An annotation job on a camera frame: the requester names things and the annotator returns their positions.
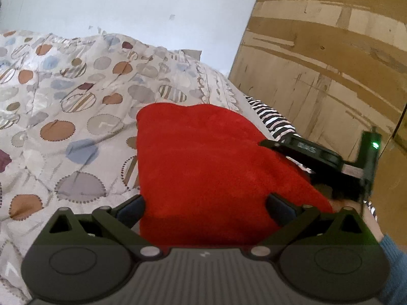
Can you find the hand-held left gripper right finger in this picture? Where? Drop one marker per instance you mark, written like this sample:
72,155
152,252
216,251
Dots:
279,211

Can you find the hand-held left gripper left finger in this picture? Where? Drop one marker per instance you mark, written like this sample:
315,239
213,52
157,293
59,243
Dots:
132,211

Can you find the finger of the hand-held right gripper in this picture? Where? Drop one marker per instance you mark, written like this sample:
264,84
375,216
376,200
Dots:
273,144

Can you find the red knit sweater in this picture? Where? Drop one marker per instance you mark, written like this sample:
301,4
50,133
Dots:
206,165

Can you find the person's right forearm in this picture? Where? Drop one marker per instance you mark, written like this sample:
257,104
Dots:
392,260

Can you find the black white striped cloth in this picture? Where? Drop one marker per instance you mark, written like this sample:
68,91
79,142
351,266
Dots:
270,117

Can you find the wooden wardrobe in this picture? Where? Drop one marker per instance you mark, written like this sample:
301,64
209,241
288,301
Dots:
318,54

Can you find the circle patterned bed blanket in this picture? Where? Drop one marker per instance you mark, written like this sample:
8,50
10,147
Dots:
63,108

